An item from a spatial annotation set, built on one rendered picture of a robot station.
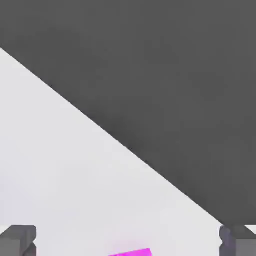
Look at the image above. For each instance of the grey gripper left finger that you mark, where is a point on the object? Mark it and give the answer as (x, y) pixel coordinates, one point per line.
(18, 240)

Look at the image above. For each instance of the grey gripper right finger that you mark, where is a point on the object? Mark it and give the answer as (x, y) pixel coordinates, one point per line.
(238, 243)

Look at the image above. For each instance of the small magenta cube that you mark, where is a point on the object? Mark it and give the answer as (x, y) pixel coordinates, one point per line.
(132, 252)

